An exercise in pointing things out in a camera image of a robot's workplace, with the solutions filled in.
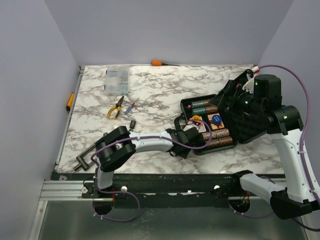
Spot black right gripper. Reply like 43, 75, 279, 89
208, 78, 265, 119

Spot brown 100 chip roll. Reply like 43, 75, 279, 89
207, 139, 221, 149
218, 136, 233, 146

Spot blue small blind button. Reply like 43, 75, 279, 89
211, 114, 222, 125

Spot black poker set case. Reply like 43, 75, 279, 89
174, 69, 266, 156

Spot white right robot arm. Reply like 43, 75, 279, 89
210, 73, 320, 220

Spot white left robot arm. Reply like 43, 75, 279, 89
93, 126, 206, 198

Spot red card deck with all-in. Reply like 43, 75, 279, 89
194, 119, 207, 133

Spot yellow big blind button in case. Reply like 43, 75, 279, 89
192, 115, 202, 121

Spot green chip roll lower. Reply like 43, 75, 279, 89
192, 107, 207, 116

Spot green chip roll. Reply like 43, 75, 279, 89
192, 107, 207, 116
191, 99, 209, 109

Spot tan 10 chip roll in case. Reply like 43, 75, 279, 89
214, 128, 230, 138

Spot green chip roll upper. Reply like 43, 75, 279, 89
191, 99, 209, 109

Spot brown chip roll lower in case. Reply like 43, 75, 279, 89
205, 105, 219, 114

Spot blue small screwdriver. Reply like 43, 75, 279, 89
125, 102, 136, 115

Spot clear plastic organizer box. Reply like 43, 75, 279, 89
104, 65, 130, 96

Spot yellow utility knife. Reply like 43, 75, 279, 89
66, 92, 75, 113

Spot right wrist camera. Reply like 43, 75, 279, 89
242, 66, 260, 95

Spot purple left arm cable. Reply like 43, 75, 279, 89
90, 118, 213, 222

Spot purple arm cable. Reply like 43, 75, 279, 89
90, 118, 213, 222
228, 64, 320, 232

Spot yellow handle pliers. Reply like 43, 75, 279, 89
107, 95, 125, 120

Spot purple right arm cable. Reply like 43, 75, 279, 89
228, 64, 320, 232

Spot orange handle screwdriver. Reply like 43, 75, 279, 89
151, 60, 179, 67

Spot dark grey door handle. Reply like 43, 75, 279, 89
73, 142, 96, 172

